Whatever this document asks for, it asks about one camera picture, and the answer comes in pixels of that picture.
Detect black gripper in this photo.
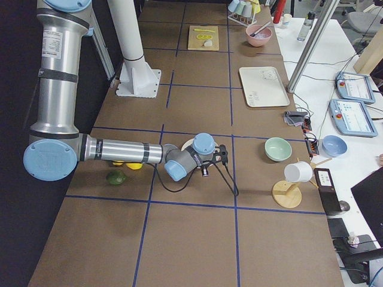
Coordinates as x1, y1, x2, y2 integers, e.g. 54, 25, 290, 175
210, 152, 221, 164

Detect cream round plate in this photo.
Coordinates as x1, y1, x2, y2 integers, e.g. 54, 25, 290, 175
181, 139, 218, 151

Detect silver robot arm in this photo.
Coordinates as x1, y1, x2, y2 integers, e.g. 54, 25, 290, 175
23, 1, 219, 181

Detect cream bear serving tray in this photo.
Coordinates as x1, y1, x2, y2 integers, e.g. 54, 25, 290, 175
239, 66, 290, 108

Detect mint green bowl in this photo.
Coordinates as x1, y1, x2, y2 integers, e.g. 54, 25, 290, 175
265, 137, 292, 162

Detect wooden mug tree stand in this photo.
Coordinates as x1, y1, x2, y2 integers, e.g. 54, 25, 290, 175
272, 158, 332, 209

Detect white mug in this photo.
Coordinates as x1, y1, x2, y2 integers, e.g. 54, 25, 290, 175
284, 161, 313, 182

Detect folded grey cloth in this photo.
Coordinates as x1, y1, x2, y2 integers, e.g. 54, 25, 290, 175
283, 111, 308, 127

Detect black power strip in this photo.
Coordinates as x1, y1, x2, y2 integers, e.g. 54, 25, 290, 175
302, 117, 320, 158

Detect green lime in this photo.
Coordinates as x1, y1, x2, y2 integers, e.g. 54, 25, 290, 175
106, 170, 127, 185

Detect black remote box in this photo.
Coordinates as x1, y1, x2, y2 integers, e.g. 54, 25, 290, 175
314, 168, 342, 216

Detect bamboo cutting board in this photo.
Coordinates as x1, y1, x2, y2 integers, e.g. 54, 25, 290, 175
187, 25, 220, 51

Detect blue bowl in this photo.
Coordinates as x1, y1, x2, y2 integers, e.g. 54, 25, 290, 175
322, 135, 348, 157

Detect pink bowl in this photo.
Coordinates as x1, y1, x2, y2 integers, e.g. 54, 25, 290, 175
245, 25, 273, 47

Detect steel muddler black tip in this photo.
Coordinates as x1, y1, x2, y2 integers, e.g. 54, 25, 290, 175
250, 21, 271, 37

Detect yellow plastic knife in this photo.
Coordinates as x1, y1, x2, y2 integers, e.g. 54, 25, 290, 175
193, 28, 215, 33

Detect clear ice cubes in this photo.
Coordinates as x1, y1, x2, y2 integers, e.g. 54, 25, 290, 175
253, 31, 269, 39

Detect near teach pendant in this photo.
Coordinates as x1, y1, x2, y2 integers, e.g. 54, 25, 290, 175
329, 99, 378, 138

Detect teach pendant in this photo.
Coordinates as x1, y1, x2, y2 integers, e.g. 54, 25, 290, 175
329, 99, 378, 138
335, 72, 376, 104

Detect upturned pastel cups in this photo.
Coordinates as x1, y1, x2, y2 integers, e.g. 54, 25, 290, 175
228, 0, 261, 19

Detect far teach pendant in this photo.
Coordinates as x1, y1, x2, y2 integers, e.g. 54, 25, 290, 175
335, 72, 376, 104

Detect white paper cup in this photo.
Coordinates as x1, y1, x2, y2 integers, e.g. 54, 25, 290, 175
281, 13, 293, 29

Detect clear water bottle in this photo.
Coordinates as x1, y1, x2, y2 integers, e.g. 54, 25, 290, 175
297, 11, 316, 41

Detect red cylinder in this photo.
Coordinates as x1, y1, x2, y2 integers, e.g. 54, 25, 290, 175
273, 0, 287, 24

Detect grey office chair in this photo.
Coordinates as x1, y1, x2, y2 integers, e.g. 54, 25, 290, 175
346, 1, 382, 54

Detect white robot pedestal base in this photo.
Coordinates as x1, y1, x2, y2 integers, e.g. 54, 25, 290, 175
108, 0, 162, 98

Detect white wire cup rack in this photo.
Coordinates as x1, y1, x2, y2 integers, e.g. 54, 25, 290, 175
227, 13, 257, 27

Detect aluminium frame post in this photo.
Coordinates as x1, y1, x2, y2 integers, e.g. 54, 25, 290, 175
286, 0, 340, 93

